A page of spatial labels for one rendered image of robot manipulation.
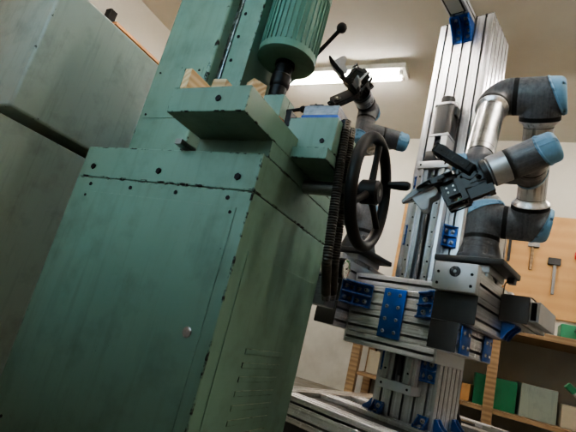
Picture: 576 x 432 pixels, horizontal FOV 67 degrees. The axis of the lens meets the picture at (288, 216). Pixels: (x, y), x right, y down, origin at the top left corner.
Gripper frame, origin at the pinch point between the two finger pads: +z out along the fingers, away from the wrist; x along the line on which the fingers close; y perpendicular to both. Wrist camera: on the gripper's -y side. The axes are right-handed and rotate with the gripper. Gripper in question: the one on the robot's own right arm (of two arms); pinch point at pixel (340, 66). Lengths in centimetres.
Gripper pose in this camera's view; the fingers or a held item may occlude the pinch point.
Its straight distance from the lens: 157.5
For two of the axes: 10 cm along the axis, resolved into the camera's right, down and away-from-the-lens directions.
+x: 5.7, 6.3, -5.2
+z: -4.2, -3.2, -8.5
